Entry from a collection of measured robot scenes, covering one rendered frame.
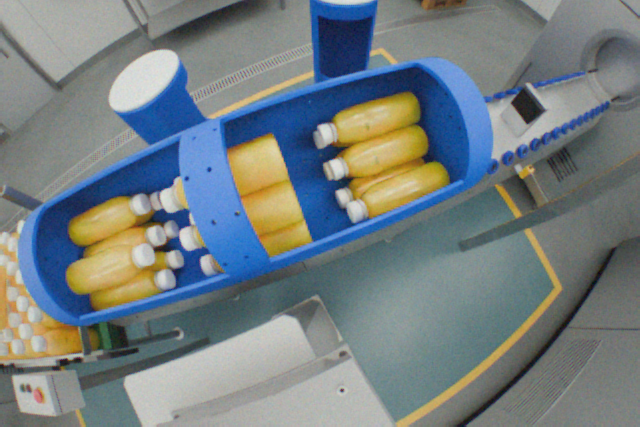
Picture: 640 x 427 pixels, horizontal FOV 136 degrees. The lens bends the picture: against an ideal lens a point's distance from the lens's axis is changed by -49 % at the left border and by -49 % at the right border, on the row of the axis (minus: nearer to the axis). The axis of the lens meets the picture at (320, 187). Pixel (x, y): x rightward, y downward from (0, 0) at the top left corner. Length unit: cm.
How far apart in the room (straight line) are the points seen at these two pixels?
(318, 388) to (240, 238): 20
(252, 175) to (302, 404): 29
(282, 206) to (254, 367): 23
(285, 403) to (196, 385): 16
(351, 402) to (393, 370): 133
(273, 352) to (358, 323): 118
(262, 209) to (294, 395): 25
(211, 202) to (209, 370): 24
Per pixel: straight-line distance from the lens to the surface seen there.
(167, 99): 86
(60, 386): 83
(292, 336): 36
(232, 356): 39
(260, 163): 36
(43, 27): 405
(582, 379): 177
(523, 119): 88
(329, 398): 30
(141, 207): 53
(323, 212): 56
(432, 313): 164
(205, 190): 33
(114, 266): 50
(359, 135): 46
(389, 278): 154
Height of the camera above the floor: 150
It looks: 68 degrees down
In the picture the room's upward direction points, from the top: 4 degrees counter-clockwise
